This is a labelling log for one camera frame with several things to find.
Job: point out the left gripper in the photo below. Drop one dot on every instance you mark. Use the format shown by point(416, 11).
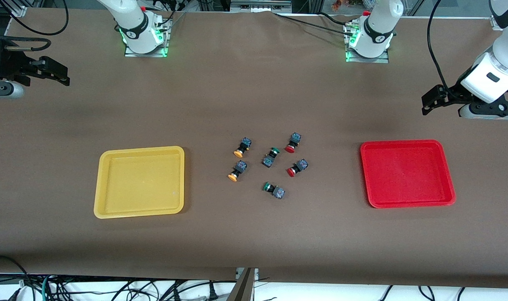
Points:
point(455, 93)

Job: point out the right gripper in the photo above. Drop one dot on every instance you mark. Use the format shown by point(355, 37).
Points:
point(12, 63)

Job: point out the red push button switch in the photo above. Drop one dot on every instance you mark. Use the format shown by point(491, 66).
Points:
point(297, 167)
point(293, 142)

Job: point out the yellow push button switch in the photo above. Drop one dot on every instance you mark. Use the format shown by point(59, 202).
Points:
point(242, 147)
point(238, 170)

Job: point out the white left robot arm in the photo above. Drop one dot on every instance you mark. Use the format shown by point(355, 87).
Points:
point(379, 25)

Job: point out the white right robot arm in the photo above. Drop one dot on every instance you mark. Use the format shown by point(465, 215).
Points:
point(132, 21)

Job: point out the red plastic tray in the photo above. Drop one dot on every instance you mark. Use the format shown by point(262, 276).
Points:
point(406, 175)

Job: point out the orange background decoration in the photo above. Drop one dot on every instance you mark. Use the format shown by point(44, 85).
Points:
point(339, 5)

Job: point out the yellow plastic tray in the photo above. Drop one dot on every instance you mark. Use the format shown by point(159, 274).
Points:
point(139, 184)

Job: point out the brown table cover sheet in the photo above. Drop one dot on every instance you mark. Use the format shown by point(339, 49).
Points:
point(254, 234)

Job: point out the grey metal table leg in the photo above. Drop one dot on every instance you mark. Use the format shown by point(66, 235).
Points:
point(243, 288)

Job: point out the aluminium frame corner bracket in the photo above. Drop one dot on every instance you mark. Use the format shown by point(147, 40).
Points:
point(494, 23)
point(19, 11)

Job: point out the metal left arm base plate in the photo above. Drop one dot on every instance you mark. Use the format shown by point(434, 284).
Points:
point(383, 58)

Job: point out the green push button switch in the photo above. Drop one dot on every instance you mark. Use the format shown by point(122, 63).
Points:
point(274, 190)
point(270, 157)

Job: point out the grey metal rail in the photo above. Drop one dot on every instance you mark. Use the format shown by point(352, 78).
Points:
point(260, 6)

